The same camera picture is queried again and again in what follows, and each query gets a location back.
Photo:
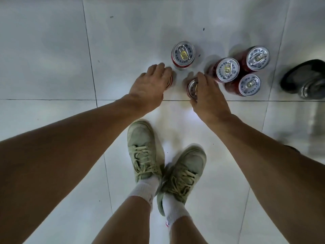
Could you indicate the person's left leg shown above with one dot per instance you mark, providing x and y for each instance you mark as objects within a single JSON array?
[{"x": 124, "y": 223}]

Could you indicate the person's beige sneaker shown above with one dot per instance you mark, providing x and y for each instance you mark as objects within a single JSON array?
[
  {"x": 184, "y": 175},
  {"x": 143, "y": 149}
]

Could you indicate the person's white sock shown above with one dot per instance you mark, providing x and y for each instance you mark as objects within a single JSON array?
[
  {"x": 174, "y": 208},
  {"x": 146, "y": 189}
]

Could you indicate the person's right forearm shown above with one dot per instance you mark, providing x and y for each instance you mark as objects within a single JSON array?
[{"x": 269, "y": 175}]

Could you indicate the red drink can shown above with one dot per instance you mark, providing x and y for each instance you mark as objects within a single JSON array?
[
  {"x": 170, "y": 81},
  {"x": 192, "y": 88},
  {"x": 182, "y": 54},
  {"x": 256, "y": 58},
  {"x": 247, "y": 85},
  {"x": 226, "y": 69}
]

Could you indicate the person's right beige sneaker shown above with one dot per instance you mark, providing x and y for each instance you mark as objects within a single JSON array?
[{"x": 184, "y": 175}]

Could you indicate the person's right white sock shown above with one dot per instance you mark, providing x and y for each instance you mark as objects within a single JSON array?
[{"x": 174, "y": 208}]

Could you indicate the person's right hand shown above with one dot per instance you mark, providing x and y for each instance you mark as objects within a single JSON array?
[{"x": 210, "y": 101}]

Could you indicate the person's left white sock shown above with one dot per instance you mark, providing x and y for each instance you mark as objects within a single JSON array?
[{"x": 146, "y": 189}]

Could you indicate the person's left fingers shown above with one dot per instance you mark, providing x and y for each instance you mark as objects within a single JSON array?
[{"x": 160, "y": 72}]

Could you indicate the person's right leg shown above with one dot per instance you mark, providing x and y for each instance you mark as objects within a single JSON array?
[{"x": 188, "y": 232}]

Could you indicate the person's left beige sneaker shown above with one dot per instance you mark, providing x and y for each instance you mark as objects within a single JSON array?
[{"x": 143, "y": 149}]

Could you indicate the person's left hand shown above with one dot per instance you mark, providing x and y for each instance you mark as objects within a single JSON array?
[{"x": 146, "y": 91}]

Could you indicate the person's left forearm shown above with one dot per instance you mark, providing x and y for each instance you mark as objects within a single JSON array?
[{"x": 63, "y": 154}]

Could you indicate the person's right fingers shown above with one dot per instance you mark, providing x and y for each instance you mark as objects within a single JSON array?
[{"x": 203, "y": 80}]

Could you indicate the person's leg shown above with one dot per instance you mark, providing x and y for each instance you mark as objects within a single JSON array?
[
  {"x": 188, "y": 232},
  {"x": 124, "y": 223}
]

